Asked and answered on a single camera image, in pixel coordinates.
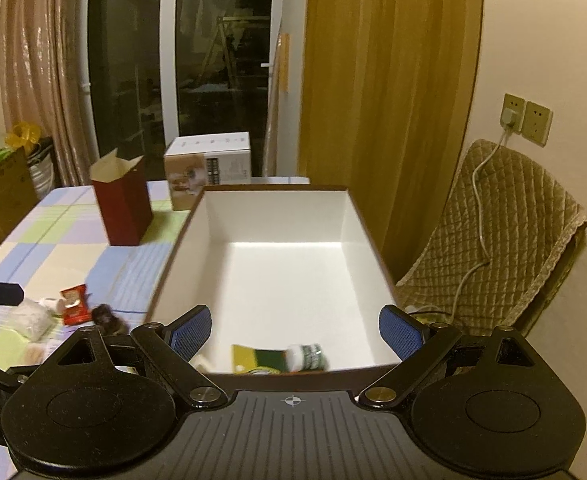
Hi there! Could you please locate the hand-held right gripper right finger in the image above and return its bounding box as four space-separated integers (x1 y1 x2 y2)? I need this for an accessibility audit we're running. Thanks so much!
363 305 554 406

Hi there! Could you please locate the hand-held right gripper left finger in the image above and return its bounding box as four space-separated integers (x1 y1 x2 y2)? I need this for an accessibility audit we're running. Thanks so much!
38 305 229 408

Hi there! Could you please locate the clear plastic bag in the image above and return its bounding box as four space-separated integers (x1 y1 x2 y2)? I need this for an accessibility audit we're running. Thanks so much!
10 300 55 342

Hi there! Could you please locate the white container box brown rim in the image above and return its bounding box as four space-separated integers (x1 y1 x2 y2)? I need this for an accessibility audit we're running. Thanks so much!
144 185 404 391

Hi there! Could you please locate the checkered tablecloth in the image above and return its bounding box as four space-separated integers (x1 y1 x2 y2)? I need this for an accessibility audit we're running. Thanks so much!
0 179 194 480

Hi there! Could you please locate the red snack packet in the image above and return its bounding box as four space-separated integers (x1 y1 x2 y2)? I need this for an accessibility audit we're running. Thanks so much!
60 284 92 327

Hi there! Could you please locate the dark brown small item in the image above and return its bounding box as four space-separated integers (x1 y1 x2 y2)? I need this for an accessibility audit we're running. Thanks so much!
90 303 120 327

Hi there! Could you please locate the white bottle green label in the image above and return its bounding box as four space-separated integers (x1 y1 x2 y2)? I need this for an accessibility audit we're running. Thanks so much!
285 343 327 374

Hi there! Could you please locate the brown paper bag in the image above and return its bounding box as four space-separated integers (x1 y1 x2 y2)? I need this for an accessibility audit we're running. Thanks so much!
0 147 39 251

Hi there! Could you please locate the quilted tan chair cover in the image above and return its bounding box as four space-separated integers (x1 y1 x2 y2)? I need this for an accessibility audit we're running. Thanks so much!
395 138 587 337

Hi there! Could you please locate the dark red paper bag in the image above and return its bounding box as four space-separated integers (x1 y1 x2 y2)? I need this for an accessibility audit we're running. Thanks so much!
90 148 154 247

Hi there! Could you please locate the yellow ribbon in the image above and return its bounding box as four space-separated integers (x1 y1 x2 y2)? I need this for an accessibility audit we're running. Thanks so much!
4 121 42 152

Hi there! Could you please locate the white product carton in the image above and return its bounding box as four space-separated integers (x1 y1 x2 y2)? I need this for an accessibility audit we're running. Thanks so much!
164 132 252 212

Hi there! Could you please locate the beige curtain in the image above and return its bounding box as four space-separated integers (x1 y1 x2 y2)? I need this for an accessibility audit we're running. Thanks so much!
0 0 99 189

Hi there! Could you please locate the yellow brown curtain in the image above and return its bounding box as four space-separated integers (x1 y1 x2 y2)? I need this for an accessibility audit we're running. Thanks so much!
297 0 485 273

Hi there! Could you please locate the glass sliding door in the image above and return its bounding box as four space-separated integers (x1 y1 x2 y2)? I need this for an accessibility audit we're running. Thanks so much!
86 0 285 186

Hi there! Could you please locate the white charger cable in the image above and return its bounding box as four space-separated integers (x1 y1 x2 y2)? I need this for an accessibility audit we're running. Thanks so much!
403 126 513 322

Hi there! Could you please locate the empty wall socket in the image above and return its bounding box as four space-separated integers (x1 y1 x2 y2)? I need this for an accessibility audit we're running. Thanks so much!
522 101 555 148

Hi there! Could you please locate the wall socket with charger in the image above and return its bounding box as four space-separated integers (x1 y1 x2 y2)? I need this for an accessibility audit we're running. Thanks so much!
500 92 527 134

